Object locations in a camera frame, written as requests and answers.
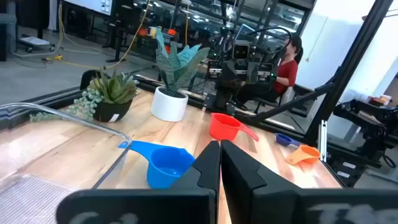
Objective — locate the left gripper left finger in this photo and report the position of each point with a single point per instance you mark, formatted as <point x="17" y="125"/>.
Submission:
<point x="186" y="205"/>

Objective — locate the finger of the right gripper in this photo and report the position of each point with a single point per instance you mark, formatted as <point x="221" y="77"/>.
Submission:
<point x="252" y="73"/>
<point x="228" y="76"/>

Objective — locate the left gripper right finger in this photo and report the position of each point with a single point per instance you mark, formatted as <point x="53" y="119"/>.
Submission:
<point x="264" y="202"/>

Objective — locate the blue measuring cup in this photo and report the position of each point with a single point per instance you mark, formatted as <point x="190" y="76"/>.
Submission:
<point x="164" y="168"/>

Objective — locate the red measuring cup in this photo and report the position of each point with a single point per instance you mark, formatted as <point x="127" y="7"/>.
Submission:
<point x="222" y="127"/>

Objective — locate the orange measuring cup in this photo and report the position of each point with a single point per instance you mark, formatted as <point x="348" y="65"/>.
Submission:
<point x="306" y="154"/>

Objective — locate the purple measuring cup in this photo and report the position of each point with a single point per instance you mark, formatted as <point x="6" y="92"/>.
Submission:
<point x="282" y="139"/>

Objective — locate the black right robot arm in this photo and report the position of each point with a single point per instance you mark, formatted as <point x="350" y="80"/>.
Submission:
<point x="225" y="96"/>

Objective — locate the clear plastic basket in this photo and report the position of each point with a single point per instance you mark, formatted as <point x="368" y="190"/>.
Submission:
<point x="31" y="202"/>

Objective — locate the person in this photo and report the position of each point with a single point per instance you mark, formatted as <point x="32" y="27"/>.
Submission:
<point x="286" y="73"/>

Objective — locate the snake plant in white pot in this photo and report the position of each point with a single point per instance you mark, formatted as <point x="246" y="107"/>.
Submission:
<point x="169" y="105"/>

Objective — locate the succulent in black pot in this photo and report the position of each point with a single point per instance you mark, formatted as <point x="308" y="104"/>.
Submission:
<point x="113" y="90"/>

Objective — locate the black neighbouring robot station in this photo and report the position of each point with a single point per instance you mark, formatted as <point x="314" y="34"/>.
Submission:
<point x="363" y="124"/>

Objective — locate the white flat cart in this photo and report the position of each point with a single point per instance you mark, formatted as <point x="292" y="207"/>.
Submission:
<point x="34" y="41"/>

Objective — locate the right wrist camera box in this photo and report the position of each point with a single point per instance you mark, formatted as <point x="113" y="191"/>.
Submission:
<point x="241" y="51"/>

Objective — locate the black aluminium table frame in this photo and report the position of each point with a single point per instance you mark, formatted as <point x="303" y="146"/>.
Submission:
<point x="351" y="62"/>

